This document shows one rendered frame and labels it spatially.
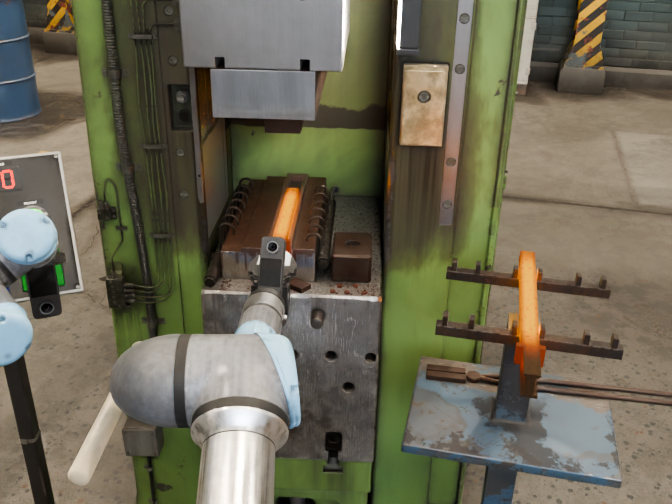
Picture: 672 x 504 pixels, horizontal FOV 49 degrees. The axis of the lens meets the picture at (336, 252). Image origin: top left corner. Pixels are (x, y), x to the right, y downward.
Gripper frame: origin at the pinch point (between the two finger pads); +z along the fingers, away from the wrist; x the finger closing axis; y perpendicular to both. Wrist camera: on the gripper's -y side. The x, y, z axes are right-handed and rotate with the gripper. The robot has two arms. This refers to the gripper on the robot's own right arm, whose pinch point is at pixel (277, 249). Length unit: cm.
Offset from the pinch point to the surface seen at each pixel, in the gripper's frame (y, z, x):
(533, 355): -2, -38, 45
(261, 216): 1.0, 18.9, -6.0
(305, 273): 6.7, 2.7, 5.5
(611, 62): 75, 563, 241
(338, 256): 2.4, 2.7, 12.5
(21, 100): 82, 402, -244
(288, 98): -31.1, 2.4, 2.3
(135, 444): 64, 12, -40
